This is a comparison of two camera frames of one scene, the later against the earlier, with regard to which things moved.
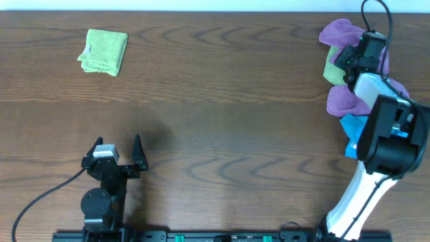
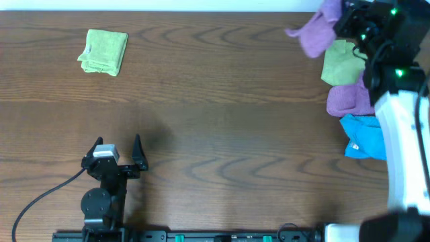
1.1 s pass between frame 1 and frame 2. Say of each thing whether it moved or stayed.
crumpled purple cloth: stayed
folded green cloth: stayed
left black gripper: stayed
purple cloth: moved
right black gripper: moved
